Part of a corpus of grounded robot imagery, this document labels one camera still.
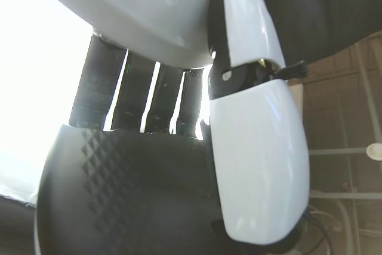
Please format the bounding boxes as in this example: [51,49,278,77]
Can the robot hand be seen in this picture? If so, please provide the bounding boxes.
[34,0,311,255]

